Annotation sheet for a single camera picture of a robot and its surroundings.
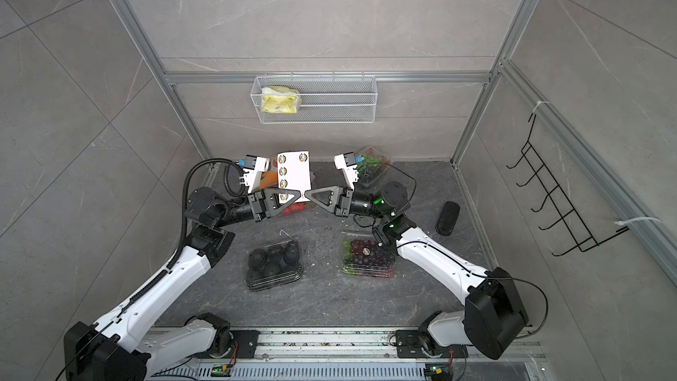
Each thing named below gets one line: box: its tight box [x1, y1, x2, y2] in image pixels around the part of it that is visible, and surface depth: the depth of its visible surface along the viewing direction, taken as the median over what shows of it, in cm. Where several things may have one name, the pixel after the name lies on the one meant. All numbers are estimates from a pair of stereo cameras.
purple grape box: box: [340, 231, 396, 278], surface depth 85 cm
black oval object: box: [435, 201, 461, 237], surface depth 103 cm
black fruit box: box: [244, 237, 305, 292], surface depth 85 cm
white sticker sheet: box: [276, 150, 312, 204], surface depth 60 cm
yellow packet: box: [260, 85, 301, 114], surface depth 87 cm
